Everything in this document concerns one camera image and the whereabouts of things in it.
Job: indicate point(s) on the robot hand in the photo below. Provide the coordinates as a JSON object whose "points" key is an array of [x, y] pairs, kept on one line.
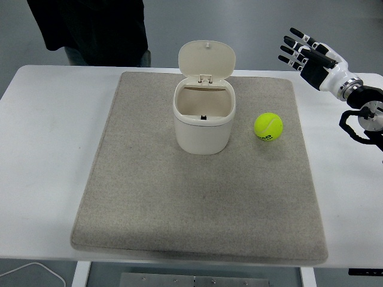
{"points": [[335, 70]]}

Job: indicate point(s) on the yellow tennis ball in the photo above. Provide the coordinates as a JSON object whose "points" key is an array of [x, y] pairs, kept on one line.
{"points": [[267, 125]]}

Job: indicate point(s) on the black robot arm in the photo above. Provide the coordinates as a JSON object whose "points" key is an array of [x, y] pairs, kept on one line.
{"points": [[368, 93]]}

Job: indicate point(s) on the cream lidded plastic bin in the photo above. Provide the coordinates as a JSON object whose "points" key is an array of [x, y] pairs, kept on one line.
{"points": [[203, 137]]}

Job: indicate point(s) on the black table control panel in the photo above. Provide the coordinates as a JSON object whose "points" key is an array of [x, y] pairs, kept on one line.
{"points": [[365, 272]]}

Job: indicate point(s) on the grey felt mat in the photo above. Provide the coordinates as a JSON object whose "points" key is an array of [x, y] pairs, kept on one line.
{"points": [[179, 203]]}

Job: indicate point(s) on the white table leg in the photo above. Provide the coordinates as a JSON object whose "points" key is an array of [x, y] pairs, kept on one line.
{"points": [[308, 278], [80, 275]]}

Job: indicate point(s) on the person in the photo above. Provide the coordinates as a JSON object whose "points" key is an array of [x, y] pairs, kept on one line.
{"points": [[89, 27]]}

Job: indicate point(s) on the grey metal plate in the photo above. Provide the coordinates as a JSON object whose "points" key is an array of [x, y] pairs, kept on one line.
{"points": [[155, 281]]}

